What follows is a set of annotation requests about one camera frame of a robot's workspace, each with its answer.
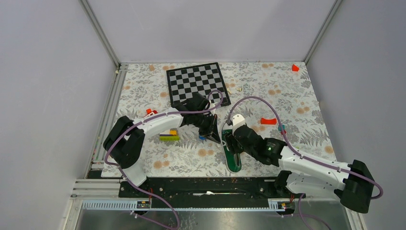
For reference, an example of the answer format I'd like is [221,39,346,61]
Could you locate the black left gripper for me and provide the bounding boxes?
[192,112,221,144]

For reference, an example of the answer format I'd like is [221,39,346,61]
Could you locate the green canvas sneaker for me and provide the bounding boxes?
[221,129,242,173]

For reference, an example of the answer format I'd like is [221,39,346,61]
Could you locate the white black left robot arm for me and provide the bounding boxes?
[102,92,221,197]

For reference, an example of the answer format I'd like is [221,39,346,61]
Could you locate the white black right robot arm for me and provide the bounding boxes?
[223,125,374,213]

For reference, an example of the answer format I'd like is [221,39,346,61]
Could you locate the red arch block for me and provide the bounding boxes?
[260,118,278,125]

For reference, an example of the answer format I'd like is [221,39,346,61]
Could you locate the stacked colourful toy bricks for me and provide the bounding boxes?
[159,129,180,141]

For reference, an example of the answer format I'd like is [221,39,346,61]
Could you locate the small wooden piece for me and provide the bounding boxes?
[226,87,242,94]

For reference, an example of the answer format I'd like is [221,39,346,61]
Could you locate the floral table mat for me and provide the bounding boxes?
[115,62,336,177]

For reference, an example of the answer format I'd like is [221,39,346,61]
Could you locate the black grey chessboard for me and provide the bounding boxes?
[166,62,231,106]

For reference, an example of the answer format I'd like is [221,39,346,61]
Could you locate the red toy brick window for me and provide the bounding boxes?
[146,109,158,116]

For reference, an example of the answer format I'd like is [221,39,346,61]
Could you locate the red wedge block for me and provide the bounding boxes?
[292,64,300,72]

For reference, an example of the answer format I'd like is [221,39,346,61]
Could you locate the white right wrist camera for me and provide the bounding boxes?
[232,114,246,132]

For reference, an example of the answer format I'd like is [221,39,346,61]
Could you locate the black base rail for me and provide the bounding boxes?
[87,171,307,209]

